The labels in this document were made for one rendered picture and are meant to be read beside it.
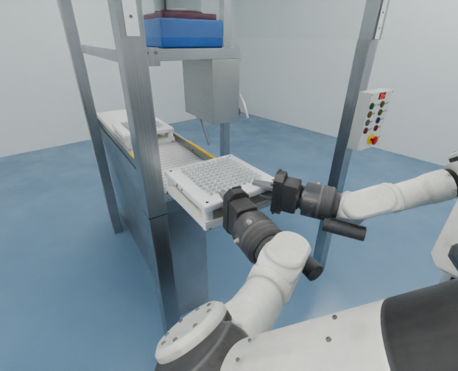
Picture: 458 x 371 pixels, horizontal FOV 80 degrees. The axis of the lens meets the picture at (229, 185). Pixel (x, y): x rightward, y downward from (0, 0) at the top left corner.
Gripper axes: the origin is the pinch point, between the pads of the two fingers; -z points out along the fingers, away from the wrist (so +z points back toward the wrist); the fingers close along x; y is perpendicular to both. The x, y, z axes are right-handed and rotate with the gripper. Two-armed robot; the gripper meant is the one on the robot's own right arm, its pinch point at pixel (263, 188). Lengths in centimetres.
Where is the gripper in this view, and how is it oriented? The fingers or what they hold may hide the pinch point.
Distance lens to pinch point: 73.9
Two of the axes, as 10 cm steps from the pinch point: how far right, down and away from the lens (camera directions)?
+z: 9.2, 2.1, -3.4
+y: 4.0, -4.5, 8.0
